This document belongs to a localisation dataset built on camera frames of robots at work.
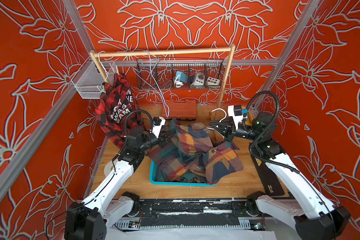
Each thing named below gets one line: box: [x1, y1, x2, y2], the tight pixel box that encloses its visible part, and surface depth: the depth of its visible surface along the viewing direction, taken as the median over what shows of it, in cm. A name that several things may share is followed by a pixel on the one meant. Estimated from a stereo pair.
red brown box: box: [162, 99, 197, 121], surface depth 116 cm
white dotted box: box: [207, 76, 220, 86], surface depth 96 cm
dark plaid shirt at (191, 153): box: [148, 120, 244, 184], surface depth 68 cm
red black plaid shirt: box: [95, 72, 142, 149], surface depth 69 cm
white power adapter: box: [190, 72, 205, 86], surface depth 93 cm
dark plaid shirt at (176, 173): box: [153, 165, 205, 183], surface depth 76 cm
